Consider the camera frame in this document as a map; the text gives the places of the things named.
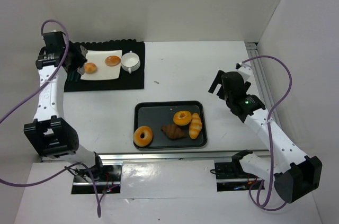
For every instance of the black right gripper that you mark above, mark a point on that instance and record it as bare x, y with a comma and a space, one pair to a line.
219, 86

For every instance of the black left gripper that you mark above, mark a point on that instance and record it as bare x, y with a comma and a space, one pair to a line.
78, 60

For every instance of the sugared round bun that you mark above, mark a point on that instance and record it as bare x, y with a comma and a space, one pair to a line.
90, 68

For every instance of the plain round bun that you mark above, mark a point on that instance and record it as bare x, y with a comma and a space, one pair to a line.
112, 61

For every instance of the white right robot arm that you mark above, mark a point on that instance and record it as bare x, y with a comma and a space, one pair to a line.
293, 173

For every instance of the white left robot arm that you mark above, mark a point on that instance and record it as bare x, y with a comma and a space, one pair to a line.
49, 133

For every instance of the golden striped bread roll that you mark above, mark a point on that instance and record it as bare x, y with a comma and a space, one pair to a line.
195, 126

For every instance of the white square plate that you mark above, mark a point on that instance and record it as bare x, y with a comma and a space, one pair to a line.
103, 72

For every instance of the orange donut on tray centre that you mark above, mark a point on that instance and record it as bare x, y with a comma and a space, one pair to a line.
182, 118

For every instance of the black placemat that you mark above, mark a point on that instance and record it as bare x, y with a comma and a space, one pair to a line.
125, 81

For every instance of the brown chocolate croissant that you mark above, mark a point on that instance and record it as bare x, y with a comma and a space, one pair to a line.
173, 132

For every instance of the black rectangular tray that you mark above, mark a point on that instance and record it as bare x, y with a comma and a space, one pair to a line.
157, 114

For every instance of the orange donut on tray edge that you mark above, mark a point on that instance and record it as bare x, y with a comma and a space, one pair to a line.
143, 136

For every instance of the aluminium rail right side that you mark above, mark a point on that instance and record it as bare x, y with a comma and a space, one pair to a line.
259, 75

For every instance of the aluminium rail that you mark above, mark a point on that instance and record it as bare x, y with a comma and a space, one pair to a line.
181, 155
259, 75

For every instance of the white cup with handle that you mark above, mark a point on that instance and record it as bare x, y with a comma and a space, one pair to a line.
130, 62

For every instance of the aluminium rail front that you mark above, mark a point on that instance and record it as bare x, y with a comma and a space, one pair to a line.
181, 155

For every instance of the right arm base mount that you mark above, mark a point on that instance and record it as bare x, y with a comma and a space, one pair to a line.
231, 177

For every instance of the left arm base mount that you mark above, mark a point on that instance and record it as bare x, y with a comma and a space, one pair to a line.
108, 181

